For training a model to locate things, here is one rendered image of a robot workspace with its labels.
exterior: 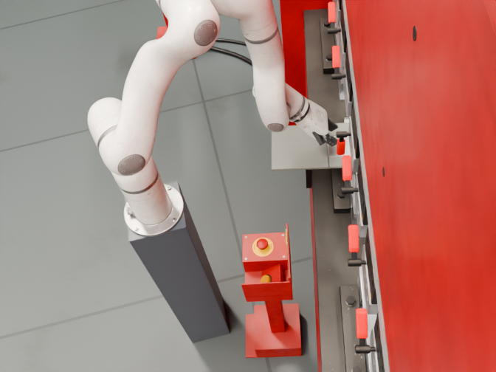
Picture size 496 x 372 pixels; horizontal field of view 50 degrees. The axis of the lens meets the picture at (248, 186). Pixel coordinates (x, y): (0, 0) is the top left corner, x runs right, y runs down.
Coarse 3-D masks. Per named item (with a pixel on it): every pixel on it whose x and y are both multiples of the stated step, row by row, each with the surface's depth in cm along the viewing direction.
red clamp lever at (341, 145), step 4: (336, 132) 146; (340, 132) 146; (344, 132) 145; (348, 132) 146; (336, 136) 147; (340, 136) 146; (344, 136) 145; (340, 140) 148; (344, 140) 148; (340, 144) 149; (344, 144) 148; (340, 148) 150; (344, 148) 151; (340, 152) 152; (344, 152) 152
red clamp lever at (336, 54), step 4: (332, 48) 155; (336, 48) 155; (332, 52) 156; (336, 52) 155; (332, 56) 156; (336, 56) 155; (332, 60) 156; (336, 60) 155; (332, 64) 157; (336, 64) 155; (336, 68) 156; (336, 72) 156; (332, 76) 156; (336, 76) 156; (340, 76) 156; (344, 76) 156
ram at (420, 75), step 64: (384, 0) 85; (448, 0) 49; (384, 64) 88; (448, 64) 50; (384, 128) 90; (448, 128) 51; (384, 192) 93; (448, 192) 52; (384, 256) 96; (448, 256) 53; (384, 320) 100; (448, 320) 54
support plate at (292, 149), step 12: (276, 132) 180; (288, 132) 180; (300, 132) 179; (276, 144) 177; (288, 144) 177; (300, 144) 176; (312, 144) 176; (324, 144) 175; (276, 156) 174; (288, 156) 174; (300, 156) 173; (312, 156) 173; (324, 156) 172; (336, 156) 172; (276, 168) 172; (288, 168) 171; (300, 168) 171; (312, 168) 171; (324, 168) 171
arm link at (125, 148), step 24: (168, 0) 115; (192, 0) 112; (168, 24) 115; (192, 24) 110; (216, 24) 113; (144, 48) 121; (168, 48) 116; (192, 48) 114; (144, 72) 123; (168, 72) 123; (144, 96) 126; (120, 120) 127; (144, 120) 129; (120, 144) 128; (144, 144) 131; (120, 168) 131
